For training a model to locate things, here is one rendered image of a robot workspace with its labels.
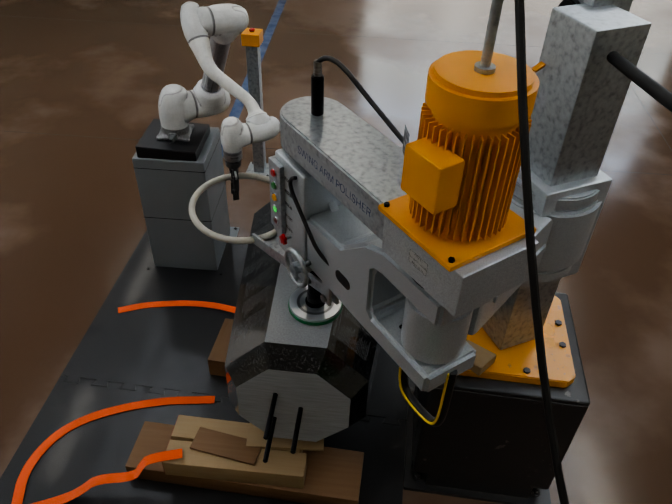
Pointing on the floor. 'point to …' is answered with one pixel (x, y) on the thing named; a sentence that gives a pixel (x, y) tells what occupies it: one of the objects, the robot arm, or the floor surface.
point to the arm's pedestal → (174, 235)
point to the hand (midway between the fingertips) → (234, 191)
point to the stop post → (255, 93)
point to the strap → (112, 414)
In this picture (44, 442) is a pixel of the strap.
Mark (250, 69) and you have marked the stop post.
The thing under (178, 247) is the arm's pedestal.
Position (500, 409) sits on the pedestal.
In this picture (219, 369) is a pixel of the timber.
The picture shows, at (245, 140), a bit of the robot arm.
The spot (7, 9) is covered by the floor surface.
